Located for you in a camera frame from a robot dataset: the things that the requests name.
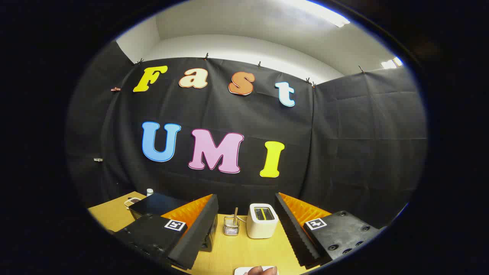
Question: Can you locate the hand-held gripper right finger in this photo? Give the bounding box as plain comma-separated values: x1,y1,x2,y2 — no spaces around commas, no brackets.
274,192,384,269

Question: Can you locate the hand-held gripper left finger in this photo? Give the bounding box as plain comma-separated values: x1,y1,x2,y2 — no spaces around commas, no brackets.
113,194,219,271

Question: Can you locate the black toaster oven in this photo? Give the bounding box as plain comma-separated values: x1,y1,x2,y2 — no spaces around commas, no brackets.
128,192,218,252

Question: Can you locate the white square cherry-print plate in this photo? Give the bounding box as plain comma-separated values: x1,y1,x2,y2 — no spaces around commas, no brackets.
234,266,276,275

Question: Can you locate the white slot toaster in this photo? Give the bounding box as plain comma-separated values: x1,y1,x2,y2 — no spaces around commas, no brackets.
246,203,279,239

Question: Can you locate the small ceiling light panel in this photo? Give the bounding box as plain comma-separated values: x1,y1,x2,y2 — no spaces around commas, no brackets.
381,57,404,70

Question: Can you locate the long ceiling light panel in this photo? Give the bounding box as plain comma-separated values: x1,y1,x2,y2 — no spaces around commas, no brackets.
294,0,350,28

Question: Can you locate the small wire basket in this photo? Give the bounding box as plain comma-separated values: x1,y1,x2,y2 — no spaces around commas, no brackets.
223,216,240,236

